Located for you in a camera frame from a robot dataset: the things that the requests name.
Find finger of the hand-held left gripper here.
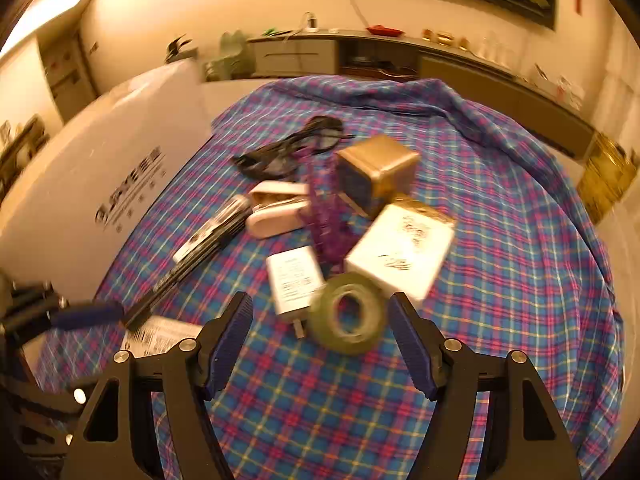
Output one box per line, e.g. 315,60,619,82
0,372,97,421
0,282,125,342

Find purple bead string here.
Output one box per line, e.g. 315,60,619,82
300,150,356,266

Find white foam box container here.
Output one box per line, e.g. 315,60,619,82
0,56,217,311

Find ceiling light panel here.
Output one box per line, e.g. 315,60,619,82
0,0,108,56

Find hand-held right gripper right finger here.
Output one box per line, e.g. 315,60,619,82
387,291,583,480

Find white boxes on cabinet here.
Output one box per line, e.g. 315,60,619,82
530,65,586,111

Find gold square tin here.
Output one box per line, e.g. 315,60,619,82
334,135,422,218

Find potted plant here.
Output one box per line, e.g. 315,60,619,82
167,35,195,61

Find grey television cabinet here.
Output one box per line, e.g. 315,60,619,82
247,27,596,161

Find white charger plug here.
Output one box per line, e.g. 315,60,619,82
265,246,326,338

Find small red white packet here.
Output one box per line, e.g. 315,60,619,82
120,316,205,358

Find gold foil bag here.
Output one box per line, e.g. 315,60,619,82
575,132,638,226

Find gold ornaments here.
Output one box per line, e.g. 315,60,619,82
422,29,471,50

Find black marker pen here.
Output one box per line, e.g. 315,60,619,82
121,220,251,331

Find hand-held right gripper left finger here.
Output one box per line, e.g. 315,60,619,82
60,291,255,480

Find clear glass bottles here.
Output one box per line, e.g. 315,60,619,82
475,32,513,68

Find green tape roll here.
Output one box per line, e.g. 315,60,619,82
306,271,388,356

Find green plastic chair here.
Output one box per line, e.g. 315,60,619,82
204,30,253,81

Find black sunglasses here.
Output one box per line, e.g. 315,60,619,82
231,115,356,181

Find white box with gold side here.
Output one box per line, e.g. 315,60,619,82
344,199,457,303

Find blue pink plaid cloth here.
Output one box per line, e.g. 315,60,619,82
35,75,626,480

